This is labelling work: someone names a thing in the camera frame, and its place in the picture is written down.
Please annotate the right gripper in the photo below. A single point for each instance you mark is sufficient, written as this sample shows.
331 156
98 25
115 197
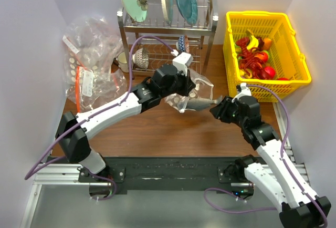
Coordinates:
219 111

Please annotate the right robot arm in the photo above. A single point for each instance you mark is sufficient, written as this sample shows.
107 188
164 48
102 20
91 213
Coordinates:
297 203

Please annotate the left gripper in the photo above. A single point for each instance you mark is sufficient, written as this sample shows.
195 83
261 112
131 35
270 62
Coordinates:
188 84

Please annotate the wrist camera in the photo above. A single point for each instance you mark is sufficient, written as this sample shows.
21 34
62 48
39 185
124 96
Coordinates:
242 90
182 62

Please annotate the aluminium frame rail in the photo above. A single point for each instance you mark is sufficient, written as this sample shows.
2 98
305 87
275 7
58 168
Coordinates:
101 188

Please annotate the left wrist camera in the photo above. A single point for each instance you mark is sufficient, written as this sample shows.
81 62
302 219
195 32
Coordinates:
182 62

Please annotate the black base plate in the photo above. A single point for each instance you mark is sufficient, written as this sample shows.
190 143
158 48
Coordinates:
177 174

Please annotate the metal dish rack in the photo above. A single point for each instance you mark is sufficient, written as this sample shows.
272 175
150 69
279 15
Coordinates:
200 36

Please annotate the cream enamel mug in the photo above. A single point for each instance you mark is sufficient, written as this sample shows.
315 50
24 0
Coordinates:
122 62

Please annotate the grey patterned bowl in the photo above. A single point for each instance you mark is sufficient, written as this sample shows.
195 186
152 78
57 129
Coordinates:
141 58

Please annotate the orange zipper bag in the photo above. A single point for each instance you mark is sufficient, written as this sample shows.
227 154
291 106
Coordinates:
90 90

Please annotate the yellow toy banana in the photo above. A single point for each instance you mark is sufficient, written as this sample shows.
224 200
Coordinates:
253 41

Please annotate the red toy lobster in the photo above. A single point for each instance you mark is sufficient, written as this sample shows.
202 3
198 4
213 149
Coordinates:
249 62

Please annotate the pile of clear bags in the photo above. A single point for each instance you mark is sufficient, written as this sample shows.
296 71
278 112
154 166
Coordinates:
90 42

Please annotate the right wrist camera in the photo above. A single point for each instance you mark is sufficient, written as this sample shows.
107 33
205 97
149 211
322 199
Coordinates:
242 90

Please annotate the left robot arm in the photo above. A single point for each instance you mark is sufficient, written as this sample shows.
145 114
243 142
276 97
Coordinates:
75 131

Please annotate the red toy apple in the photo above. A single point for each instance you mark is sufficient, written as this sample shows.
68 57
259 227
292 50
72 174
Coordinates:
269 72

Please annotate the clear zip top bag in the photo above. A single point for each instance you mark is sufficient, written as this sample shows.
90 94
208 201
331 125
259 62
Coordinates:
203 90

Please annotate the grey toy fish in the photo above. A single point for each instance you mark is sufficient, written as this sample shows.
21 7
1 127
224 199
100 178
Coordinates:
198 104

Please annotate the orange toy fruit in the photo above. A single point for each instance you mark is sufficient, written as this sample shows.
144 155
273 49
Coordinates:
267 43

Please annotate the yellow plastic basket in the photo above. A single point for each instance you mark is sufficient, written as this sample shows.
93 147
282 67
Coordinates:
284 55

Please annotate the blue patterned bowl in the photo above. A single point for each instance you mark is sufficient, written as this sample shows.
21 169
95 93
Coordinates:
182 44

